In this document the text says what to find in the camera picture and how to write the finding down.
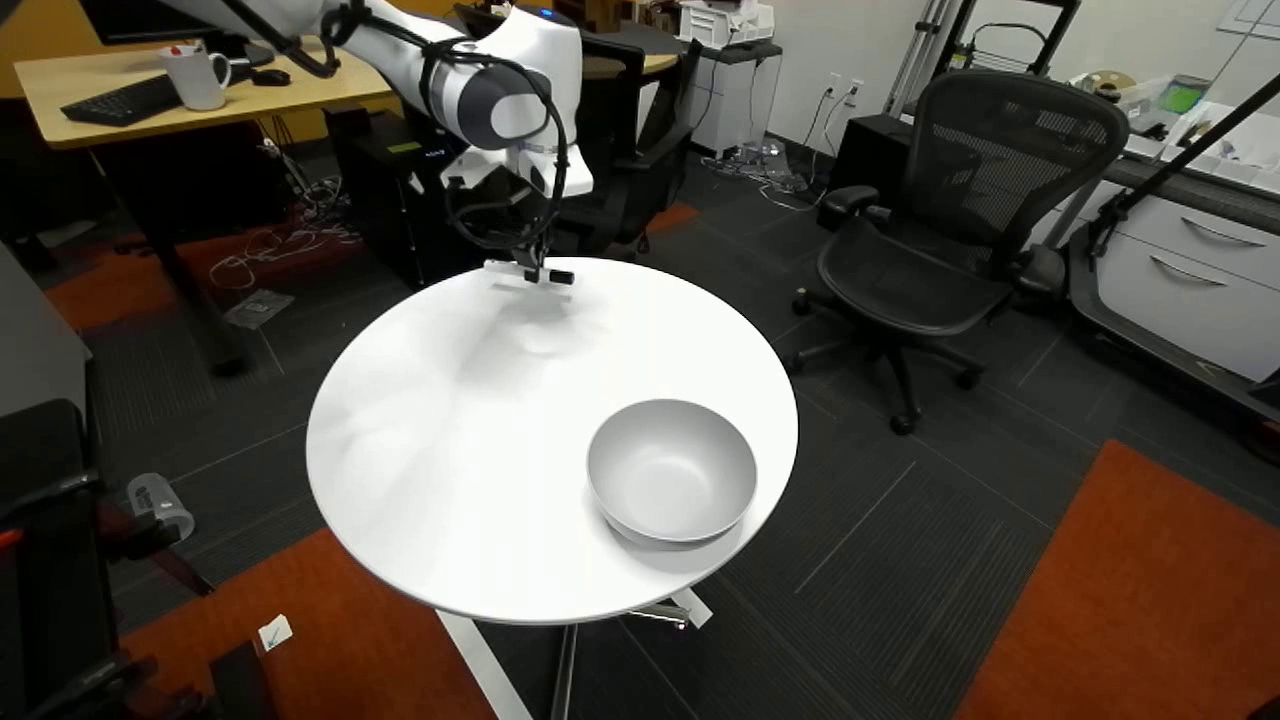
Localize green box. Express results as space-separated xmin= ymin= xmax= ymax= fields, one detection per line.
xmin=1153 ymin=73 xmax=1216 ymax=119

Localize white drawer cabinet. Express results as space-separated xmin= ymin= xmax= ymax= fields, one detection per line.
xmin=1062 ymin=133 xmax=1280 ymax=432

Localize grey side cabinet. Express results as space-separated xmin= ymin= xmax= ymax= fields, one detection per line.
xmin=0 ymin=244 xmax=96 ymax=427

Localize black keyboard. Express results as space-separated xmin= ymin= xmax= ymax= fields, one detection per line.
xmin=55 ymin=73 xmax=189 ymax=133

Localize white mug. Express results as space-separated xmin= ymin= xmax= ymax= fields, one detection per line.
xmin=160 ymin=50 xmax=234 ymax=117

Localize tangled floor cables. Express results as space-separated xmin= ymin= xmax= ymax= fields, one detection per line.
xmin=198 ymin=221 xmax=367 ymax=298

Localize small white floor tag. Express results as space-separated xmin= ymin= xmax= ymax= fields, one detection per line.
xmin=251 ymin=611 xmax=296 ymax=655

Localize grey bowl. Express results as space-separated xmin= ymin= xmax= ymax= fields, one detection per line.
xmin=585 ymin=397 xmax=761 ymax=547

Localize black and white marker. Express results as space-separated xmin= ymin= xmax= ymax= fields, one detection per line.
xmin=483 ymin=259 xmax=578 ymax=294

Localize light wooden desk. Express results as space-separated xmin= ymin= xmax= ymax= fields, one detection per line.
xmin=10 ymin=35 xmax=398 ymax=380

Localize black computer tower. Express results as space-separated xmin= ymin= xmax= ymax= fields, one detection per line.
xmin=320 ymin=104 xmax=464 ymax=294

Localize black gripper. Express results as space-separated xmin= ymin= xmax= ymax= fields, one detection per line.
xmin=505 ymin=184 xmax=567 ymax=287

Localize black stand pole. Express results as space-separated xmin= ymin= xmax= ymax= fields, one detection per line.
xmin=1084 ymin=73 xmax=1280 ymax=259

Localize black padded office chair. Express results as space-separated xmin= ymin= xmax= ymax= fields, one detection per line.
xmin=450 ymin=22 xmax=702 ymax=259

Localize black computer monitor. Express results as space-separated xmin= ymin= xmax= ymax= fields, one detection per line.
xmin=76 ymin=0 xmax=283 ymax=73

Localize black mesh office chair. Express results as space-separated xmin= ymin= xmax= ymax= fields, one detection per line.
xmin=783 ymin=65 xmax=1130 ymax=440

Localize grey power strip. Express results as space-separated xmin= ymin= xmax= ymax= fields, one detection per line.
xmin=218 ymin=287 xmax=300 ymax=338

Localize clear plastic bottle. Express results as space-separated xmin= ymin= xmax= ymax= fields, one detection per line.
xmin=124 ymin=467 xmax=198 ymax=543

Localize white table base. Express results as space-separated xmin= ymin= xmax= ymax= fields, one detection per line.
xmin=430 ymin=583 xmax=715 ymax=720

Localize black chair with armrest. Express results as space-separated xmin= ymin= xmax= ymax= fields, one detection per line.
xmin=0 ymin=397 xmax=151 ymax=720

